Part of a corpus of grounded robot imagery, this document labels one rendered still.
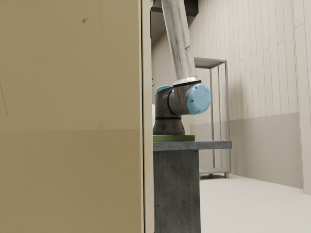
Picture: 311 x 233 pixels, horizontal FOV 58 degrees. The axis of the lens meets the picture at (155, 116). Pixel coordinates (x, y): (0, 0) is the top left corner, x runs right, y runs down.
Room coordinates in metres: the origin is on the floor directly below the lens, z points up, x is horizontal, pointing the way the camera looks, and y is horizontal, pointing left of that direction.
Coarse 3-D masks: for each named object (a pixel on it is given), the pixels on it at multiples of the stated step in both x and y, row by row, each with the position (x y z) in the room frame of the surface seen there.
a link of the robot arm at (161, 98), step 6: (156, 90) 1.55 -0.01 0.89; (162, 90) 1.51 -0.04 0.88; (168, 90) 1.51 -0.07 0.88; (156, 96) 1.55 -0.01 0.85; (162, 96) 1.51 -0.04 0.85; (168, 96) 1.47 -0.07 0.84; (156, 102) 1.55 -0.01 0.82; (162, 102) 1.51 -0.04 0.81; (168, 102) 1.47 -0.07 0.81; (156, 108) 1.55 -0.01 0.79; (162, 108) 1.52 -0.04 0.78; (168, 108) 1.48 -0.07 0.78; (156, 114) 1.55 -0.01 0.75; (162, 114) 1.52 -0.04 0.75; (168, 114) 1.51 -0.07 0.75; (174, 114) 1.50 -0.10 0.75
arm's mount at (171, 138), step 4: (156, 136) 1.43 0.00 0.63; (160, 136) 1.44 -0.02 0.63; (164, 136) 1.44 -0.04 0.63; (168, 136) 1.45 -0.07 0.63; (172, 136) 1.46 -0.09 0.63; (176, 136) 1.46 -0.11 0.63; (180, 136) 1.47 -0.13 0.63; (184, 136) 1.48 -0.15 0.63; (188, 136) 1.48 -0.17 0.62; (192, 136) 1.49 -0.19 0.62; (156, 140) 1.43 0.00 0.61; (160, 140) 1.44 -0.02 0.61; (164, 140) 1.44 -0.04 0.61; (168, 140) 1.45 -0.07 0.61; (172, 140) 1.46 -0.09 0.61; (176, 140) 1.46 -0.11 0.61; (180, 140) 1.47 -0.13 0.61; (184, 140) 1.48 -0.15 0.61; (188, 140) 1.48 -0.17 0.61; (192, 140) 1.49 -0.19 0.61
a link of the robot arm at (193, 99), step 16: (176, 0) 1.31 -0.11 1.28; (176, 16) 1.32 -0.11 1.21; (176, 32) 1.34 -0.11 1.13; (176, 48) 1.35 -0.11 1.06; (176, 64) 1.38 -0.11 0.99; (192, 64) 1.38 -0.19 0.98; (176, 80) 1.40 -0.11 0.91; (192, 80) 1.36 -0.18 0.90; (176, 96) 1.41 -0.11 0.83; (192, 96) 1.33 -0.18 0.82; (208, 96) 1.40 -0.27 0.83; (176, 112) 1.47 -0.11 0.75; (192, 112) 1.39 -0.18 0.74
